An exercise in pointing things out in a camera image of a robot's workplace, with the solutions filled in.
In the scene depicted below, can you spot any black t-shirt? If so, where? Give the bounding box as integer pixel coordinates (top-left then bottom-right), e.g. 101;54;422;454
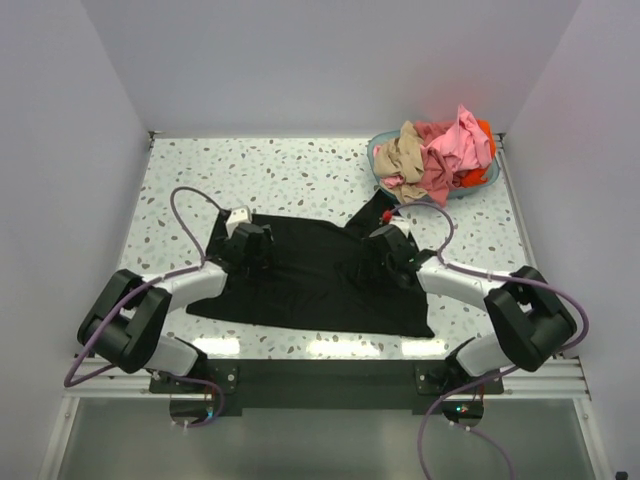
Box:
186;193;434;338

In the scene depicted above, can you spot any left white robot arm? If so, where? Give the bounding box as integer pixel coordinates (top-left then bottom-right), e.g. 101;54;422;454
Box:
77;222;274;392

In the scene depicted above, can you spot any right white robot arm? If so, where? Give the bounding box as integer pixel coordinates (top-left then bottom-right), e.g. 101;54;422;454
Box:
358;224;577;393

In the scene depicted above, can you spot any light pink t-shirt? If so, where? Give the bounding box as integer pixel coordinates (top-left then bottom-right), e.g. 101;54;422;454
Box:
381;175;405;190

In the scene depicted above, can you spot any teal plastic laundry basket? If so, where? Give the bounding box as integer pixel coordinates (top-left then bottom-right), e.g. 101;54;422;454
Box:
367;123;500;207

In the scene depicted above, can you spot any beige t-shirt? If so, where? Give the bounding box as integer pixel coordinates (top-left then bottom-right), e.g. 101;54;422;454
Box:
373;121;427;204

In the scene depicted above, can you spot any orange t-shirt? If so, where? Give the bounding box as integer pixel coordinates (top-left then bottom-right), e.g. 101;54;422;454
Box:
455;112;496;189

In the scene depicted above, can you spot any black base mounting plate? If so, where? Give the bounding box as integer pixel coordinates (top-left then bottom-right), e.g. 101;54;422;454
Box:
149;357;504;419

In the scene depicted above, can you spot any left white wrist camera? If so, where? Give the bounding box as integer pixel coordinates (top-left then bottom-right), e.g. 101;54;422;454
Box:
225;206;252;237

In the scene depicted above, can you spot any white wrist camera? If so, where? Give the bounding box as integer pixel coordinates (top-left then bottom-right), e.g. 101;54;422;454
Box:
381;210;410;237
225;206;252;237

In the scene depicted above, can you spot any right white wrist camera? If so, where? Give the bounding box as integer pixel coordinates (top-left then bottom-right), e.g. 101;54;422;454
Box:
381;210;410;237

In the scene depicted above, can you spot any aluminium frame rail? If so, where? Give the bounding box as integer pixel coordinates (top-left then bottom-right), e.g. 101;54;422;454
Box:
63;359;591;400

